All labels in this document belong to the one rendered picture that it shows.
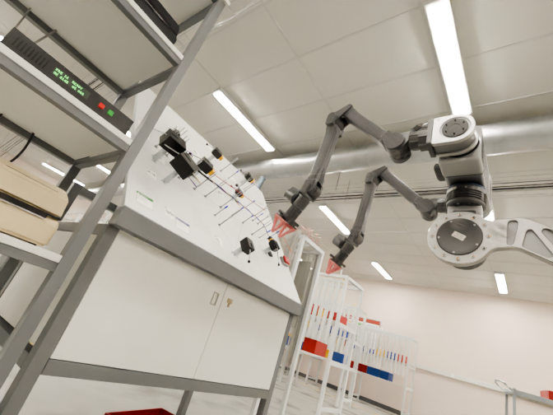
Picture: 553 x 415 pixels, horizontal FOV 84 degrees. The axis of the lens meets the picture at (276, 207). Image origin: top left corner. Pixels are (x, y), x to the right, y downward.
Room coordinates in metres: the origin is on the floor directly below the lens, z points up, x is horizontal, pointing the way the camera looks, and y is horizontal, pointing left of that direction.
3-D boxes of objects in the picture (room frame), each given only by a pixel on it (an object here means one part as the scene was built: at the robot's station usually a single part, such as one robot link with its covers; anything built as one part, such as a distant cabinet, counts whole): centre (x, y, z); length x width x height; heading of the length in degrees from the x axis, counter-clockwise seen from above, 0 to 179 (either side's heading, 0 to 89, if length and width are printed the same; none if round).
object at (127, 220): (1.41, 0.09, 0.83); 1.18 x 0.05 x 0.06; 138
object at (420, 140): (0.89, -0.44, 1.45); 0.09 x 0.08 x 0.12; 136
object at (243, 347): (1.63, -0.08, 0.60); 0.55 x 0.03 x 0.39; 138
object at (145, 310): (1.22, 0.29, 0.60); 0.55 x 0.02 x 0.39; 138
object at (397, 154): (0.94, -0.38, 1.43); 0.10 x 0.05 x 0.09; 46
